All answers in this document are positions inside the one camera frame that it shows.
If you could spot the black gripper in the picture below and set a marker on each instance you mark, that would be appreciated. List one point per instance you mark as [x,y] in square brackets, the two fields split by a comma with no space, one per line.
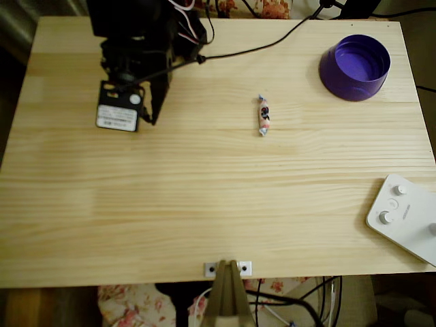
[159,89]

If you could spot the candy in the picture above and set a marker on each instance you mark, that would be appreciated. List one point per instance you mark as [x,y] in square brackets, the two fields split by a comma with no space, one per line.
[263,116]

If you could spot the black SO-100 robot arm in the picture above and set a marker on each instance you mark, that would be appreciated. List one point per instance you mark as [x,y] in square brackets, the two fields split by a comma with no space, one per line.
[136,20]

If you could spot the purple bowl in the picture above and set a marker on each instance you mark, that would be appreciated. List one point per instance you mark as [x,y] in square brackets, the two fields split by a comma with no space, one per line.
[354,68]

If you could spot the floral fabric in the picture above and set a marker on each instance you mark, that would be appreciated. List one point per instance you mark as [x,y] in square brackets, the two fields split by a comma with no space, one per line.
[269,8]
[129,306]

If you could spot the black device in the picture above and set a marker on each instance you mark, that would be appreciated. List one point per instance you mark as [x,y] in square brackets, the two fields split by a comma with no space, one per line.
[361,8]

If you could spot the white lamp knob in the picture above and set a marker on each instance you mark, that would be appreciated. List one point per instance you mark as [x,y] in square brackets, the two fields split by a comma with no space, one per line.
[399,189]
[385,217]

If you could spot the white control box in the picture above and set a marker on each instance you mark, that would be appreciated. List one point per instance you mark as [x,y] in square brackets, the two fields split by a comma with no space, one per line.
[405,225]

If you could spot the black camera box with label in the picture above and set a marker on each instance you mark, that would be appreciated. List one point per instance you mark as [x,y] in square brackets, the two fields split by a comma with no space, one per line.
[117,109]

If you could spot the aluminium corner bracket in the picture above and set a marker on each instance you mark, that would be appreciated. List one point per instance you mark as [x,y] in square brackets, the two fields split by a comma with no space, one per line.
[208,269]

